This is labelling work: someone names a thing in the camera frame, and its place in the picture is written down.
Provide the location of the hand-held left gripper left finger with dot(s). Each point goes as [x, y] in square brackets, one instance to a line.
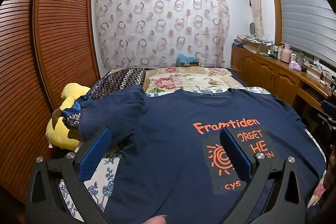
[94, 155]

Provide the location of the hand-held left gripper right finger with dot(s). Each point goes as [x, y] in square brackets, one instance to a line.
[235, 155]

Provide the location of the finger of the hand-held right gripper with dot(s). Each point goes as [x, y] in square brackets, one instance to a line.
[328, 107]

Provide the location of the navy printed t-shirt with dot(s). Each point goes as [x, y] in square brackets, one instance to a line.
[170, 148]

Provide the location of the person's left hand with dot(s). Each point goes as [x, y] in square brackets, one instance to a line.
[156, 220]

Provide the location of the blue floral white bed sheet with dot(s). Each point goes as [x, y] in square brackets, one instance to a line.
[105, 187]

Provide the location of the yellow plush toy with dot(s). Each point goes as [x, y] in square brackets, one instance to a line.
[60, 134]

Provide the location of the purple tissue pack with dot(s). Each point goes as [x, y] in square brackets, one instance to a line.
[295, 66]

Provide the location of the pink bottle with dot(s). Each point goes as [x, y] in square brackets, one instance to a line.
[286, 54]

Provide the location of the wooden sideboard cabinet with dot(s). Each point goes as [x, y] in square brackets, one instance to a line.
[262, 69]

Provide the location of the dark circle-patterned folded blanket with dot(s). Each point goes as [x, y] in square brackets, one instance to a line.
[118, 81]

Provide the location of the pile of clutter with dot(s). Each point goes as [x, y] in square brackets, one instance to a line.
[253, 44]

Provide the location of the grey window blind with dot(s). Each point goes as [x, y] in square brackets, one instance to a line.
[304, 8]

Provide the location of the cardboard box with blue cloth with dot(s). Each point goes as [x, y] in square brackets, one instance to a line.
[187, 60]

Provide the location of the small white fan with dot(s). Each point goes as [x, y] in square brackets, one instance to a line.
[252, 29]

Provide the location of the wooden louvered wardrobe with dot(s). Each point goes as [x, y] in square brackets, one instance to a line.
[52, 29]

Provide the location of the circle-patterned sheer curtain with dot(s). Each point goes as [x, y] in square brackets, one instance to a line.
[160, 27]

